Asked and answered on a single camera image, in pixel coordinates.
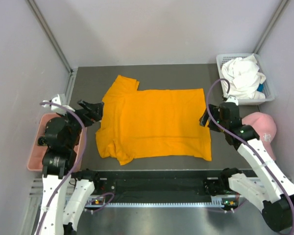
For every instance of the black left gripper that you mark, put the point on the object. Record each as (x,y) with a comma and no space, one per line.
(95,114)

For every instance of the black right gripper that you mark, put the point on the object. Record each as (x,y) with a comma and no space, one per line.
(214,110)

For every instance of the orange t shirt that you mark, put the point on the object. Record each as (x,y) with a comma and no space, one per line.
(152,123)

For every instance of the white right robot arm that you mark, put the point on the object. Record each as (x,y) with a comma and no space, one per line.
(275,197)

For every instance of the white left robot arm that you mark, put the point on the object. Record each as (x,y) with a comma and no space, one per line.
(65,192)

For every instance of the white crumpled t shirt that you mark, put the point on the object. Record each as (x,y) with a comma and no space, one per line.
(244,77)

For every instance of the pink baseball cap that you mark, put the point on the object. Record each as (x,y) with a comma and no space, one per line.
(265,127)

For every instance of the blue item in basket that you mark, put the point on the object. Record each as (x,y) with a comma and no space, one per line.
(260,88)

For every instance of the white plastic basket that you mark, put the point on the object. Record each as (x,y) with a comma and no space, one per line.
(268,91)

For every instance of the pink divided tray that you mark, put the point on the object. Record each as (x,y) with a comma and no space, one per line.
(37,153)

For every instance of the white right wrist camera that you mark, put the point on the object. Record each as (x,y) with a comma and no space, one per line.
(231,99)

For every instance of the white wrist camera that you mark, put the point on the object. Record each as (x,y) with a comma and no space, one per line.
(59,99)
(231,99)

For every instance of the aluminium frame post left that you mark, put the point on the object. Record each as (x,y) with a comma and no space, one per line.
(49,34)

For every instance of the aluminium frame post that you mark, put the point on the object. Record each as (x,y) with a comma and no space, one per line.
(282,6)
(49,34)

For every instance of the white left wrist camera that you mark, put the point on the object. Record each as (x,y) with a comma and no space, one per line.
(59,99)

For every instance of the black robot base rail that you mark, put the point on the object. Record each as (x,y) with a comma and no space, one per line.
(160,186)

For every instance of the aluminium frame post right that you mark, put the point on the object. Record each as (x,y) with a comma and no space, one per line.
(282,6)

